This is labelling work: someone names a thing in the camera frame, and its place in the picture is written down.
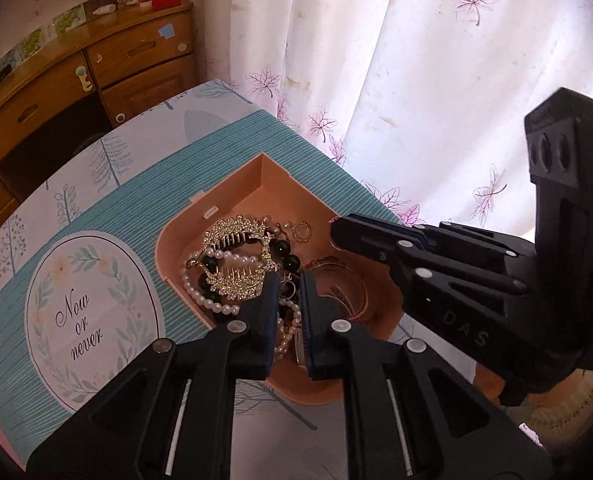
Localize red bangle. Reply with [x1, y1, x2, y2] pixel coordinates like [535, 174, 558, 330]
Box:
[304, 259, 369, 322]

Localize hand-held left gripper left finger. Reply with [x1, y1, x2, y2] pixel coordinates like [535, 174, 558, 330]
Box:
[26, 272, 282, 480]

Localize small gold ring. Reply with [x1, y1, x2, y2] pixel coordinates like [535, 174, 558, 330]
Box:
[290, 220, 315, 244]

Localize green floral picture strip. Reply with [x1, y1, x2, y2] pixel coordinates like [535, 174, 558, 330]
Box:
[0, 4, 88, 88]

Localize gold rhinestone hair comb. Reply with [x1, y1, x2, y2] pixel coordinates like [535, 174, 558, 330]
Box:
[203, 215, 283, 304]

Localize beige woven cushion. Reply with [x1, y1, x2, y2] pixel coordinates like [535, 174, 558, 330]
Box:
[477, 367, 593, 462]

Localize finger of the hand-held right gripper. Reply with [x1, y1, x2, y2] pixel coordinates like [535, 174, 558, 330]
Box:
[331, 215, 528, 297]
[351, 214, 533, 279]

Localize black bead bracelet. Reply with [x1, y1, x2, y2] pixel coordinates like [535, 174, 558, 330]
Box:
[195, 239, 303, 317]

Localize orange plastic tray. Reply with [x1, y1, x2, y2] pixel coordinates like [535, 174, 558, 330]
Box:
[155, 153, 403, 407]

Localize white leaf print curtain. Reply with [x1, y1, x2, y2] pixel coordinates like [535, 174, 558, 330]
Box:
[191, 0, 593, 321]

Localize white bead bracelet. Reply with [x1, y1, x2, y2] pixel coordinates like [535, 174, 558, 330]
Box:
[273, 300, 303, 362]

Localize wooden desk with drawers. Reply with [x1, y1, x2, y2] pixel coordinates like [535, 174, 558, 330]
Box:
[0, 0, 198, 242]

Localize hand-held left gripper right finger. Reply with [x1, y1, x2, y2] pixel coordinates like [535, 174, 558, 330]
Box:
[299, 271, 552, 480]

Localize pearl necklace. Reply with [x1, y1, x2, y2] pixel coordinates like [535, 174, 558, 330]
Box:
[180, 247, 258, 317]

